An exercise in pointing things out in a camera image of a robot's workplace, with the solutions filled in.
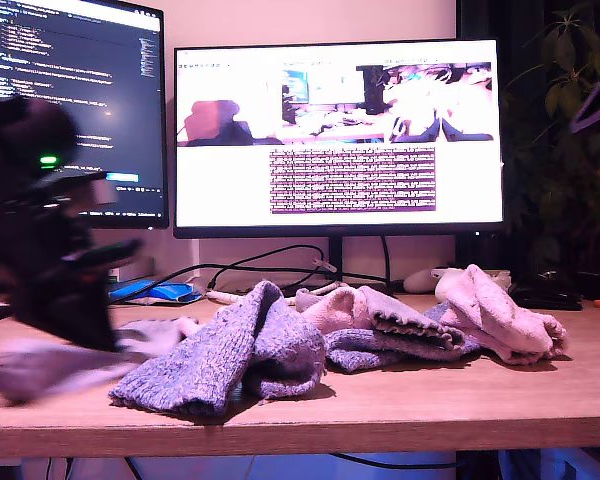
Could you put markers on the blue plastic packet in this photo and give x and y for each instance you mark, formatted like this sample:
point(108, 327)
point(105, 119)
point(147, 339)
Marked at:
point(170, 291)

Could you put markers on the green houseplant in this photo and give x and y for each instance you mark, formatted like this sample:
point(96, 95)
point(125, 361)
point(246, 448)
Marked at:
point(555, 100)

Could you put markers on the black monitor with white screen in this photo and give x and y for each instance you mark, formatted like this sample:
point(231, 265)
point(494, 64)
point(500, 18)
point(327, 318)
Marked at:
point(455, 190)

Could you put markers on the black table leg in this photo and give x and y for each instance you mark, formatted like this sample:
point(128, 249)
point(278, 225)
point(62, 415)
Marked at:
point(477, 467)

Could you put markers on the blue knitted sock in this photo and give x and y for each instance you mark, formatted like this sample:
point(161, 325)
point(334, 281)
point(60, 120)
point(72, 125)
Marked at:
point(195, 360)
point(370, 350)

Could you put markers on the black monitor showing code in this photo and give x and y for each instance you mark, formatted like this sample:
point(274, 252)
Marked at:
point(105, 75)

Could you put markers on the grey sock with scalloped cuff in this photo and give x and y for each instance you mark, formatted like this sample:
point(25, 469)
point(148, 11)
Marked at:
point(400, 310)
point(55, 370)

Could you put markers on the white game controller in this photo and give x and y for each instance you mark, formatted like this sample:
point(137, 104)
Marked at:
point(420, 281)

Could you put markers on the black case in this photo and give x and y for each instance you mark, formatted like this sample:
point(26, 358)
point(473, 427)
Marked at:
point(545, 300)

